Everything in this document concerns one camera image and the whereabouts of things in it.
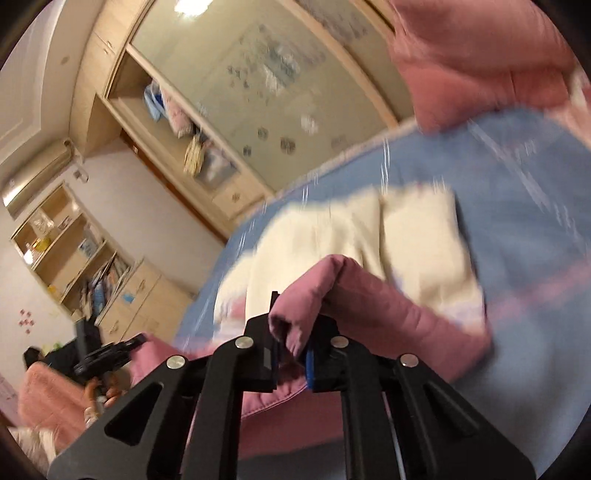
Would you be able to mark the person's left forearm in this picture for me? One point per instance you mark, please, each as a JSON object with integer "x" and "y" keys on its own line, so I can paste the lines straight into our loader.
{"x": 51, "y": 401}

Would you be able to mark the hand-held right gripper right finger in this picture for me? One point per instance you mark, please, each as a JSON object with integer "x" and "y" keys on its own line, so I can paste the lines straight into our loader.
{"x": 311, "y": 369}

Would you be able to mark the pink and cream jacket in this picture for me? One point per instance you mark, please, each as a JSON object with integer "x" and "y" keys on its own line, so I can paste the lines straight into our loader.
{"x": 392, "y": 314}

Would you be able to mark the blue bed sheet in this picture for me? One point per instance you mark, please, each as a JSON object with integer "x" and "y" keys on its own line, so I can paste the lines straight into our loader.
{"x": 531, "y": 230}

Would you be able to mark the wooden drawer cabinet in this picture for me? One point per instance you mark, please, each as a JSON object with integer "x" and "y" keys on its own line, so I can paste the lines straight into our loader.
{"x": 147, "y": 300}

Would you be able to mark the folded blue cloth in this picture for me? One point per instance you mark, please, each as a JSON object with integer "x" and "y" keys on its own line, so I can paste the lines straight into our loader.
{"x": 152, "y": 104}

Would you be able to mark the white fluffy cloth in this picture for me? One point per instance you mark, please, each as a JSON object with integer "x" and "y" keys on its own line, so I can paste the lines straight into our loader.
{"x": 32, "y": 445}

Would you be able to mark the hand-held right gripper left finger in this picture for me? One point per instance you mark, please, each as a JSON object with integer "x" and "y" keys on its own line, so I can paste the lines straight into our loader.
{"x": 263, "y": 360}

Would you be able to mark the folded pink cloth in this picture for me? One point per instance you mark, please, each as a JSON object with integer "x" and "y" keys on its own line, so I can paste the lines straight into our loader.
{"x": 175, "y": 115}

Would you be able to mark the wooden bookshelf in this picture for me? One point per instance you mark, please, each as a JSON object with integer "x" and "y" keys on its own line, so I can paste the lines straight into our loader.
{"x": 60, "y": 240}

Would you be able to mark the black chair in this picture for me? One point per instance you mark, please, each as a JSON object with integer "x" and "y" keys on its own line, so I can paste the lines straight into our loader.
{"x": 88, "y": 337}

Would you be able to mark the pink wall stickers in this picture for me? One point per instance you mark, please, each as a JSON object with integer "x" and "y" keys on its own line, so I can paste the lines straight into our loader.
{"x": 26, "y": 319}

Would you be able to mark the wooden wardrobe with frosted door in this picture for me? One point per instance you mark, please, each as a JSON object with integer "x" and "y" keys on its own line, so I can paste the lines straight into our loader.
{"x": 221, "y": 106}

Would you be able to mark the yellow bag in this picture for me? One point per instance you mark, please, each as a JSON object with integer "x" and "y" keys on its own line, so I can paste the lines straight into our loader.
{"x": 193, "y": 157}

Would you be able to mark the person's left hand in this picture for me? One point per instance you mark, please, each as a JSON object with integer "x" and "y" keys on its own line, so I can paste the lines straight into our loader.
{"x": 98, "y": 401}

